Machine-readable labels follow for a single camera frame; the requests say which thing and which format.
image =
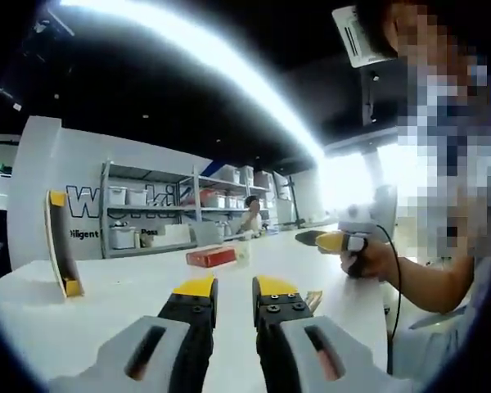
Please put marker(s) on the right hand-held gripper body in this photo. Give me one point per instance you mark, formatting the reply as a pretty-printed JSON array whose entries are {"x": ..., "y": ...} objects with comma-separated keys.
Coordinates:
[{"x": 358, "y": 227}]

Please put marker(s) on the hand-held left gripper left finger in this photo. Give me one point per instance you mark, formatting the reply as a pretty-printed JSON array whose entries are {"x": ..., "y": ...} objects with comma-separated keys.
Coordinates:
[{"x": 118, "y": 360}]

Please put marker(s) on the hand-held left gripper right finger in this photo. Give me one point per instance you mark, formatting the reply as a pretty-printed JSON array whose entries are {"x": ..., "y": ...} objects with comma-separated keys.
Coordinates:
[{"x": 278, "y": 360}]

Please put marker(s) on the white cup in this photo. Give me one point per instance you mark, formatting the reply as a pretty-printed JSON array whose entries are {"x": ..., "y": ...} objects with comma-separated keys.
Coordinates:
[{"x": 244, "y": 254}]

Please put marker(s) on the person's right hand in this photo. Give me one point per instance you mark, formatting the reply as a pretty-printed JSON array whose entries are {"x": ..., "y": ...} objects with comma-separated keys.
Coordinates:
[{"x": 372, "y": 260}]

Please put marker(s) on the black tripod stand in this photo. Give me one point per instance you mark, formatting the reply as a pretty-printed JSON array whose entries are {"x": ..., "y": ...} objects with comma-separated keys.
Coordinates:
[{"x": 295, "y": 200}]

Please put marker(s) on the red flat box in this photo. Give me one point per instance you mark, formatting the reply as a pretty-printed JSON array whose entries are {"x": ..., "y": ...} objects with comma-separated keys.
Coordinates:
[{"x": 210, "y": 257}]

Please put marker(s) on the grey metal shelf rack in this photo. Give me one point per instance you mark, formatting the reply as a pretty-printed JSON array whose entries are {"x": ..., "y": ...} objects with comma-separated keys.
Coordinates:
[{"x": 196, "y": 204}]

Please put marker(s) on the yellow cardboard box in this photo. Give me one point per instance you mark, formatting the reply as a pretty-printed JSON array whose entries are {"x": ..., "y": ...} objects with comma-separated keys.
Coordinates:
[{"x": 63, "y": 245}]

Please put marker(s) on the person's grey shirt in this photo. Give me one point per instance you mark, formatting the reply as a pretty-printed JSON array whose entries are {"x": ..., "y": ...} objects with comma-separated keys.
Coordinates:
[{"x": 433, "y": 360}]

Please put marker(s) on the row of white storage bins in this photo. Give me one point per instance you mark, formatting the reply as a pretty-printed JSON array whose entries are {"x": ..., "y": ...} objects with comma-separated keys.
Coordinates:
[{"x": 120, "y": 195}]

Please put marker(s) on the ceiling air conditioner unit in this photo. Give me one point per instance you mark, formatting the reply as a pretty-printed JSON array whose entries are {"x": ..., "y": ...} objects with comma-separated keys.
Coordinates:
[{"x": 364, "y": 34}]

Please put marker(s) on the long ceiling light strip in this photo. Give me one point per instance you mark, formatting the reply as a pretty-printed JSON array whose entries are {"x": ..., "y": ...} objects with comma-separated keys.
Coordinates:
[{"x": 213, "y": 53}]

